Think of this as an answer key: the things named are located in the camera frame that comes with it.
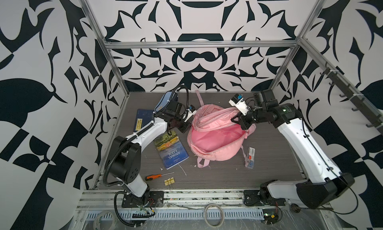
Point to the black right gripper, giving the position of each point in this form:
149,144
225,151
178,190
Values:
242,120

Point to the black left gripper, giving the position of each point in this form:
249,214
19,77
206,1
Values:
184,129

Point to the Animal Farm book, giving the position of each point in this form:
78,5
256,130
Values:
170,149

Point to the pink student backpack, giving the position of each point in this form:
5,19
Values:
213,136

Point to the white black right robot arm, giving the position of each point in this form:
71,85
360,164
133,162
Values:
324,180

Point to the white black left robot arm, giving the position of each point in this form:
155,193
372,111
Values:
123,163

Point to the blue pencil case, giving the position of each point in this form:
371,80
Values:
165,100

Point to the dark blue notebook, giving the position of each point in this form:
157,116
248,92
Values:
143,117

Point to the small yellow wooden block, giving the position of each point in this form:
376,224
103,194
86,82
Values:
169,181

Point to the small green circuit board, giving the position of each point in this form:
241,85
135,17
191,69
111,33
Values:
272,216

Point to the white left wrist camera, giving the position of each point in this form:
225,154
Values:
190,111

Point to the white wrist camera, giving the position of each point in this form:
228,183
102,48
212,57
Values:
190,111
238,101

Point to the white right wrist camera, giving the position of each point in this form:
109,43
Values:
238,101

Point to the orange handled screwdriver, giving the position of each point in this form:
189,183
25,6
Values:
156,176

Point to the aluminium frame crossbar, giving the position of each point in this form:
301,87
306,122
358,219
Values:
199,44

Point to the grey wall hook rail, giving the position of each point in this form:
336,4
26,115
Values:
355,96

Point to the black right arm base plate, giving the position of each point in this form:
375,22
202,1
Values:
257,198

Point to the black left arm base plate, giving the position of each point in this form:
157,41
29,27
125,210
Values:
149,199

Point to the white slotted cable duct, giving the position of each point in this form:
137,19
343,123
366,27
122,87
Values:
184,214

